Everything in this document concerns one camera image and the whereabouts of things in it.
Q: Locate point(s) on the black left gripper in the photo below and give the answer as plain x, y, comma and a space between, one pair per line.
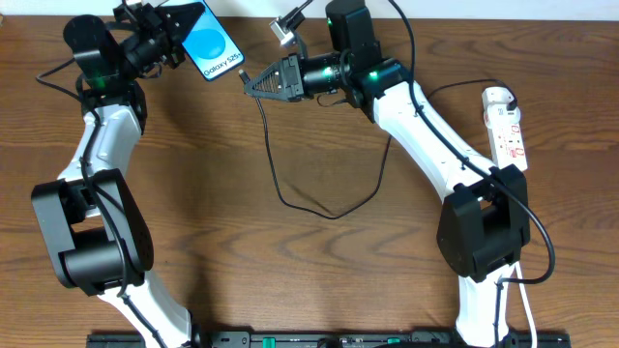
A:
164, 34

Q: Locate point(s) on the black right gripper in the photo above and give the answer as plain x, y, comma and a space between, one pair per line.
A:
293, 77

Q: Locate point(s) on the blue screen Galaxy smartphone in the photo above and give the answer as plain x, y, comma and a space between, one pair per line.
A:
210, 47

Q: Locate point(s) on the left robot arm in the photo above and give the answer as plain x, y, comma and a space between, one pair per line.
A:
96, 238

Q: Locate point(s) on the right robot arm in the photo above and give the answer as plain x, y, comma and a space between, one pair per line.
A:
484, 222

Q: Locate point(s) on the white USB charger adapter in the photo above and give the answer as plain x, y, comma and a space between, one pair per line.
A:
499, 95

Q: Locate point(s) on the white power strip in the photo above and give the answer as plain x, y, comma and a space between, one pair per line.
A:
505, 136

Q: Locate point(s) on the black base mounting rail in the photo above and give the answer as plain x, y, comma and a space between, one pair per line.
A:
427, 338

